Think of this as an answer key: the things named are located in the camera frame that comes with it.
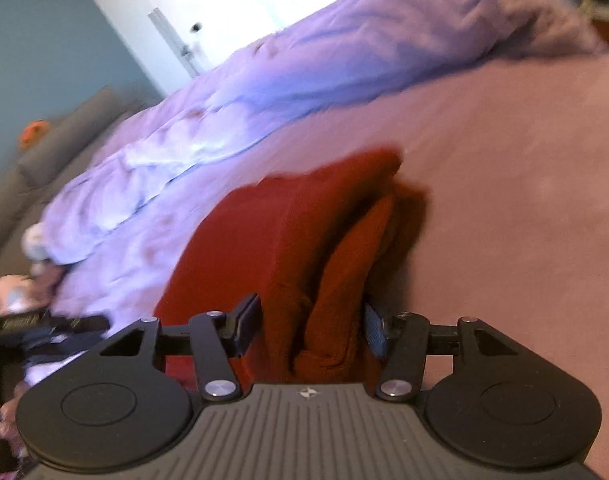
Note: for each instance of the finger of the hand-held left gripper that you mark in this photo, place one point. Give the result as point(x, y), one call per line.
point(82, 323)

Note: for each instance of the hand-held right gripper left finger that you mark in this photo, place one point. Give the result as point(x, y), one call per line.
point(248, 330)

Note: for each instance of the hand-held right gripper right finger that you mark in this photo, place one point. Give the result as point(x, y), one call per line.
point(375, 332)

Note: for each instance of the red knit cardigan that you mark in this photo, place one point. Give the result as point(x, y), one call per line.
point(264, 240)

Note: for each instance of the grey padded headboard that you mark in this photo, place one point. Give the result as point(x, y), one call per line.
point(74, 145)

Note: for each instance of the orange plush toy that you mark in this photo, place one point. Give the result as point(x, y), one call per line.
point(34, 132)

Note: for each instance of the mauve bed sheet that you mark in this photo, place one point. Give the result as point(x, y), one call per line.
point(509, 185)

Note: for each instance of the lilac fluffy duvet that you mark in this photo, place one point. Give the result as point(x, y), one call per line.
point(334, 60)

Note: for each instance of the black floor lamp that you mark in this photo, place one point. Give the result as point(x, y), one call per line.
point(190, 52)

